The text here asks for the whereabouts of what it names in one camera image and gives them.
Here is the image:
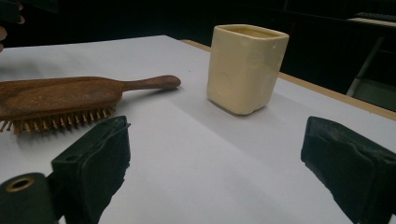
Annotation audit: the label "grey metal stand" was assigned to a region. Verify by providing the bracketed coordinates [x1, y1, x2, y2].
[346, 36, 396, 112]

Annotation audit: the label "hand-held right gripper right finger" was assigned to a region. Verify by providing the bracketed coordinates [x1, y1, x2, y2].
[300, 116, 396, 224]

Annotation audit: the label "light shelf board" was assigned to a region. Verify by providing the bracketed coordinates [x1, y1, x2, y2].
[346, 17, 396, 30]

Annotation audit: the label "cream ceramic square cup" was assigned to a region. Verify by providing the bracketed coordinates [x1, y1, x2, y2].
[205, 23, 290, 116]

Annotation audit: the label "wooden hairbrush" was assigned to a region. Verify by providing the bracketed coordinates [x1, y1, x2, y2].
[0, 75, 182, 135]

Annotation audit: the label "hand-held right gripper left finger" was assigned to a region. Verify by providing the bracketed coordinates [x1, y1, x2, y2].
[50, 115, 132, 224]

